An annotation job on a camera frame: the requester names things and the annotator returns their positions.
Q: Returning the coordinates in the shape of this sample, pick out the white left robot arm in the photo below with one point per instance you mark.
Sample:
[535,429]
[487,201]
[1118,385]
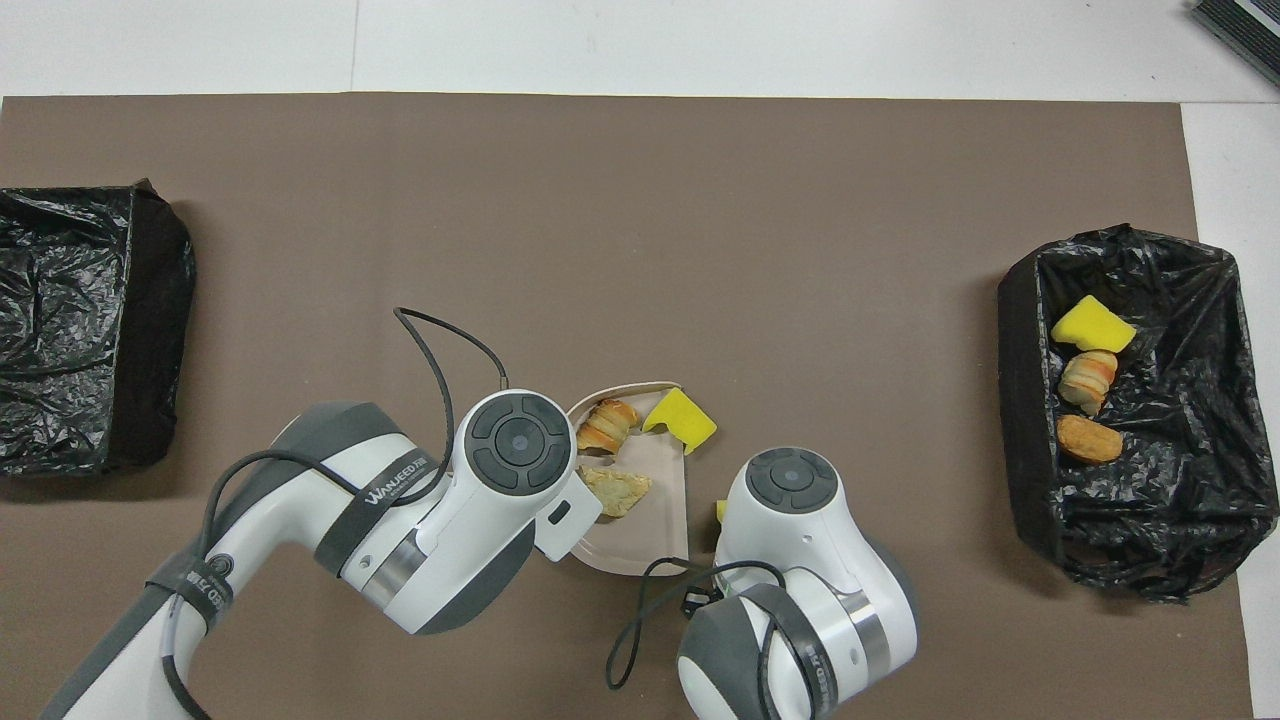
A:
[470,520]

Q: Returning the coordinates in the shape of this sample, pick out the dark grey ribbed device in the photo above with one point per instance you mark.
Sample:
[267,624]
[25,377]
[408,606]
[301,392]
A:
[1240,25]

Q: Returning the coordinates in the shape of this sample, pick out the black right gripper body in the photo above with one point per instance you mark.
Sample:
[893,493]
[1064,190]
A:
[703,602]

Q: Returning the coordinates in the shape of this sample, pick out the pale toy bread chunk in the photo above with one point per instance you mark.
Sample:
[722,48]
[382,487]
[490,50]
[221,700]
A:
[615,491]

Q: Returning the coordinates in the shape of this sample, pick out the notched yellow sponge piece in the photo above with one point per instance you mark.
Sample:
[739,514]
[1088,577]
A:
[682,418]

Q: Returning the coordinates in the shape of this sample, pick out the brown table mat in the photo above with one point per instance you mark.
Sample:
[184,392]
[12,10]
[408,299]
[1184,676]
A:
[600,200]

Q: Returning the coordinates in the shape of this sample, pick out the beige plastic dustpan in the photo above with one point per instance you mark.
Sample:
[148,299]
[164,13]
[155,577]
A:
[655,505]

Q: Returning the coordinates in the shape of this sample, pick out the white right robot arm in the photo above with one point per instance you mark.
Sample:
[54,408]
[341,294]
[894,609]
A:
[800,560]

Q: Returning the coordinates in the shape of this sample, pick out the toy croissant roll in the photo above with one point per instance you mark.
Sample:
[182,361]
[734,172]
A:
[607,426]
[1088,381]

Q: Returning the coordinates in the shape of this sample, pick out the brown toy bread roll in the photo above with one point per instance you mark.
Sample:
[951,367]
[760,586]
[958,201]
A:
[1089,439]

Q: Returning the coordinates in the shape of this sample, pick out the bin with black bag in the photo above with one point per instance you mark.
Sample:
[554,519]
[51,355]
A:
[100,330]
[1180,480]

